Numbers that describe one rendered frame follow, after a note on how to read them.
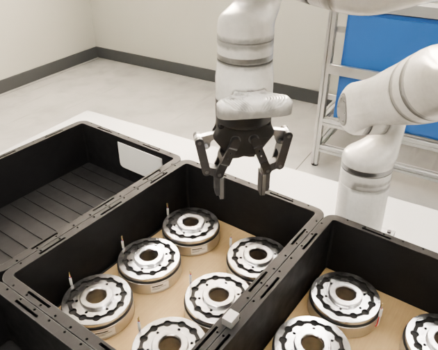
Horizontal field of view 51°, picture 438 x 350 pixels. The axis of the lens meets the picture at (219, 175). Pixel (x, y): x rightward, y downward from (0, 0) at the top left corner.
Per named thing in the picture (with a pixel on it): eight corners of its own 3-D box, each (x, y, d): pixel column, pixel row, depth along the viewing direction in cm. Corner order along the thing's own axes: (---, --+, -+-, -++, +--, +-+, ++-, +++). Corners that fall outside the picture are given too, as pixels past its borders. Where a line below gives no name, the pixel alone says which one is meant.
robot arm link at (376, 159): (397, 71, 81) (382, 157, 90) (344, 74, 81) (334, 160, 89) (420, 90, 73) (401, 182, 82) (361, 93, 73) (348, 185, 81)
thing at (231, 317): (230, 314, 57) (230, 307, 56) (239, 320, 56) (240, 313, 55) (221, 324, 55) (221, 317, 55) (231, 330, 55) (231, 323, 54)
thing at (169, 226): (186, 203, 89) (186, 201, 89) (229, 222, 84) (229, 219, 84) (151, 230, 82) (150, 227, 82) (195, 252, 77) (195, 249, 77)
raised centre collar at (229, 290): (215, 280, 71) (215, 277, 71) (242, 294, 69) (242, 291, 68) (195, 299, 68) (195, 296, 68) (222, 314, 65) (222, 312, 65)
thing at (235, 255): (248, 231, 82) (248, 228, 82) (299, 253, 77) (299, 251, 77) (215, 263, 75) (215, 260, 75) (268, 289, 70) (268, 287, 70)
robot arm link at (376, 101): (395, 48, 56) (471, 44, 57) (331, 87, 84) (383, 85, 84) (398, 123, 57) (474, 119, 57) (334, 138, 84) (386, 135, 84)
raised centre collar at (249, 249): (253, 242, 79) (253, 239, 78) (278, 254, 76) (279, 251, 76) (237, 258, 75) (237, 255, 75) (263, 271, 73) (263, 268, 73)
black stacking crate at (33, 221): (90, 164, 111) (83, 121, 105) (185, 207, 96) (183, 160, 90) (-81, 255, 84) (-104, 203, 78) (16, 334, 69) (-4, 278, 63)
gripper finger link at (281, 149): (286, 132, 63) (271, 168, 66) (298, 135, 63) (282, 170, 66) (281, 123, 65) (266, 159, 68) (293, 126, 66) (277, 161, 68)
